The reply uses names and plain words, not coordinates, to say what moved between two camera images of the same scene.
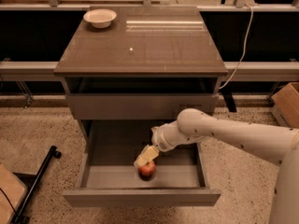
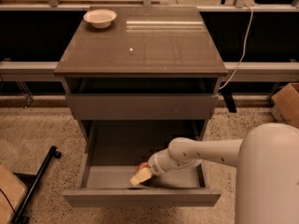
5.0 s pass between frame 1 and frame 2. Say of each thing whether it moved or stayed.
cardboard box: stayed
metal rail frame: stayed
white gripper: moved
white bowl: stayed
